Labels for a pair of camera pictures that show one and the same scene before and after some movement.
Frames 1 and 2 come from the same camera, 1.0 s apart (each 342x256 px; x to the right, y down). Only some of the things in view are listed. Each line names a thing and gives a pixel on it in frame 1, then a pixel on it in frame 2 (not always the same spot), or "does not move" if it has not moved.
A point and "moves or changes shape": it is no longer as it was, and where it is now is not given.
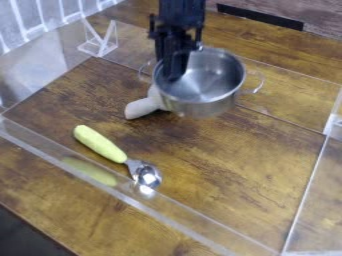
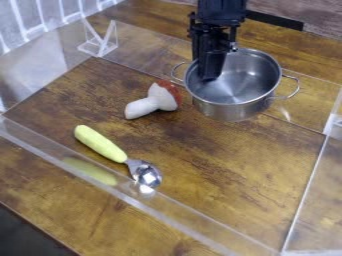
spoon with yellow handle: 144,175 does not move
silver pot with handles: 204,93 moves or changes shape
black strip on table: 289,23 does not move
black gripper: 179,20 → 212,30
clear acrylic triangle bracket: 98,45 does not move
